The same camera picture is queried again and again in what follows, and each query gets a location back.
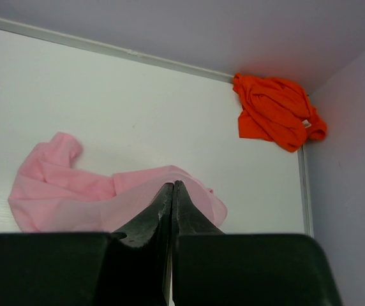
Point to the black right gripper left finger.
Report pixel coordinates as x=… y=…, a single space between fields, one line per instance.
x=125 y=267

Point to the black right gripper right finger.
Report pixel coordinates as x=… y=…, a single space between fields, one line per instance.
x=210 y=267

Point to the pink t shirt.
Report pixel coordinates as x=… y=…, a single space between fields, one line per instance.
x=50 y=195

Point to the orange cloth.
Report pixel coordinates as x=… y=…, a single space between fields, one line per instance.
x=277 y=110

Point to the grey right table rail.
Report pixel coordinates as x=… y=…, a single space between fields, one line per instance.
x=305 y=192

